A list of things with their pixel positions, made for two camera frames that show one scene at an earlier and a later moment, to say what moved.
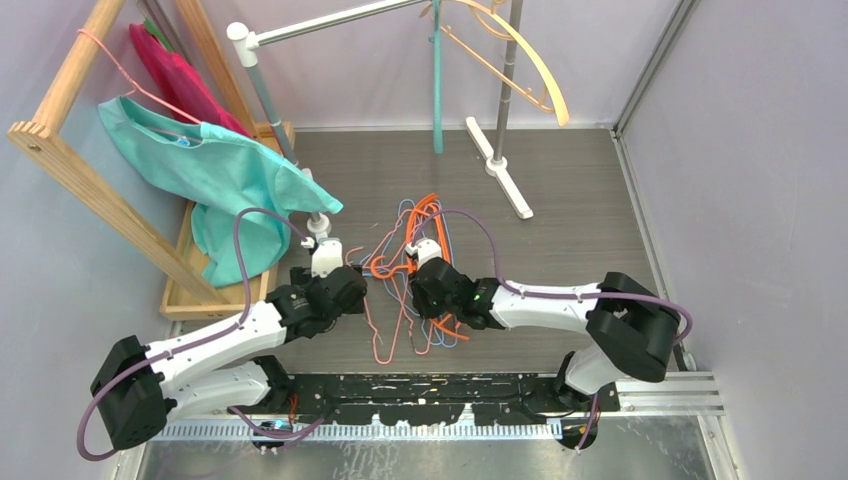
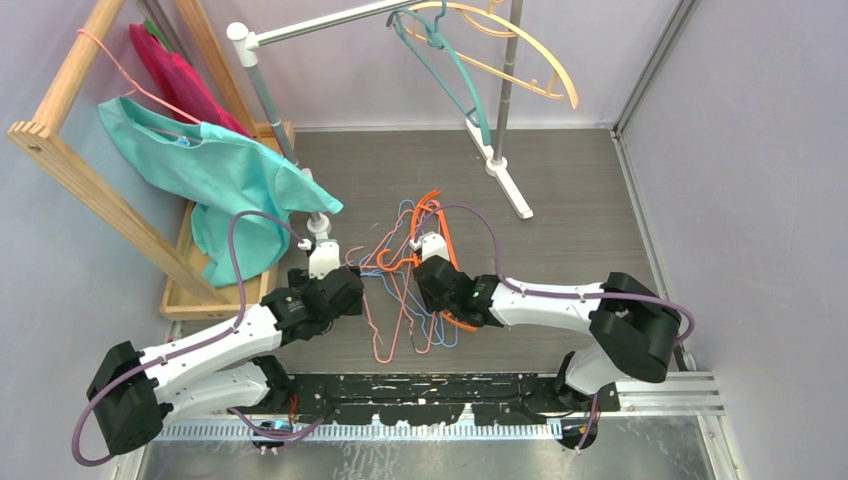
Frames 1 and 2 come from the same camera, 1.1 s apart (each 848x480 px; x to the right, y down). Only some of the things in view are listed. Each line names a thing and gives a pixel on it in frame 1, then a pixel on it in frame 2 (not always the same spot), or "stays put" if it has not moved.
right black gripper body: [446, 307] stays put
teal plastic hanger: [436, 39] to [434, 36]
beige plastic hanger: [541, 103] to [501, 20]
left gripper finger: [300, 275] stays put
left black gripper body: [332, 318] stays put
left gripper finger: [358, 290] stays put
